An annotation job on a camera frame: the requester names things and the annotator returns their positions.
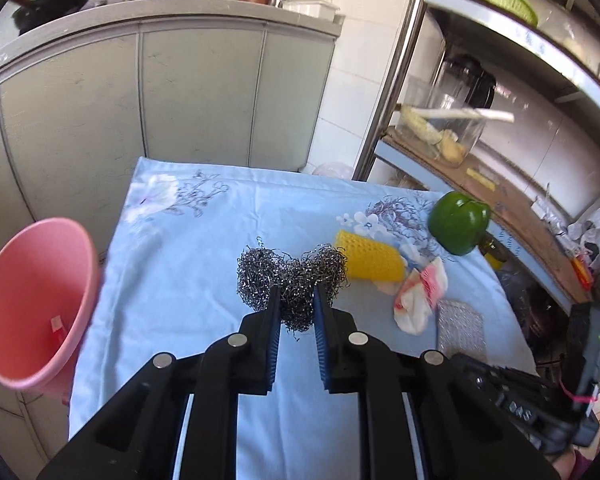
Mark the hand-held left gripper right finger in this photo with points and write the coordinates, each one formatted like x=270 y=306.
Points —
x=321 y=350

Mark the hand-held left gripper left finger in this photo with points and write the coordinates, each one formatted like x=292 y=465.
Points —
x=272 y=355

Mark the steel wool scourer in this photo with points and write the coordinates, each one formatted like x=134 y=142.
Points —
x=295 y=280

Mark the pink plastic bucket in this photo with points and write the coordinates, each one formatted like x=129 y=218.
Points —
x=25 y=300

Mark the person's right forearm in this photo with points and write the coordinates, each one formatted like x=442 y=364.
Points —
x=570 y=467

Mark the crumpled white paper wrapper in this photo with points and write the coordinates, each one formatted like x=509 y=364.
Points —
x=412 y=305

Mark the small yellow foam net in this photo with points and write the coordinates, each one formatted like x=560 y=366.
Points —
x=370 y=257

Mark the silver glitter sponge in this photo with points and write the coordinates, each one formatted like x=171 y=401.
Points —
x=460 y=327

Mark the light blue floral tablecloth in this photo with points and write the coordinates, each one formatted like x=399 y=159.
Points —
x=180 y=260

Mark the dark bottle with yellow label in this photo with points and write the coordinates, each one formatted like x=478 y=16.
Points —
x=495 y=252

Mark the green bell pepper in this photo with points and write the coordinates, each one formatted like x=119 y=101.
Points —
x=457 y=222

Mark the white plastic bag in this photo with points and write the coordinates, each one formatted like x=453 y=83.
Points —
x=597 y=230

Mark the metal shelf rack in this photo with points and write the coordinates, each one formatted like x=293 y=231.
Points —
x=520 y=195

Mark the yellow strip on shelf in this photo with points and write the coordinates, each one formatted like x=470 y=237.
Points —
x=482 y=178

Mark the pale yellow vegetable piece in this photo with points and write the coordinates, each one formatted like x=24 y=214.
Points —
x=452 y=149

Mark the corn cob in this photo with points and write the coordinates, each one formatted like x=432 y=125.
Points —
x=420 y=125

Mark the clear glass jar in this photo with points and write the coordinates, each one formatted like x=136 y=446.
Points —
x=455 y=135

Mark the long white stick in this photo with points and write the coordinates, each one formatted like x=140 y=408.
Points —
x=460 y=115

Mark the black blender jug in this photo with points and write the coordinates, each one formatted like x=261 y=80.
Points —
x=472 y=80

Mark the grey kitchen cabinet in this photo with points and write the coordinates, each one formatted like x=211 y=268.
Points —
x=80 y=110

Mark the white rectangular container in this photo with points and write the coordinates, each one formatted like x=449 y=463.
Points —
x=312 y=9

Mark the dark green wok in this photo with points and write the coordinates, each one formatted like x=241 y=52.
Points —
x=55 y=2

